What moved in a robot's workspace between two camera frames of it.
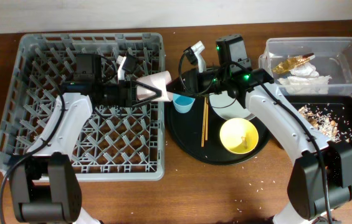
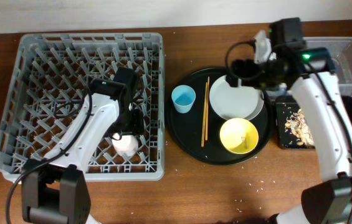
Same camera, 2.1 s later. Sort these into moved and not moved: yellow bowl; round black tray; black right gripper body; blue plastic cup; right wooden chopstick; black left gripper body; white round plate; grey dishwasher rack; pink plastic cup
Moved: black left gripper body; pink plastic cup; black right gripper body
Not moved: yellow bowl; grey dishwasher rack; white round plate; round black tray; right wooden chopstick; blue plastic cup
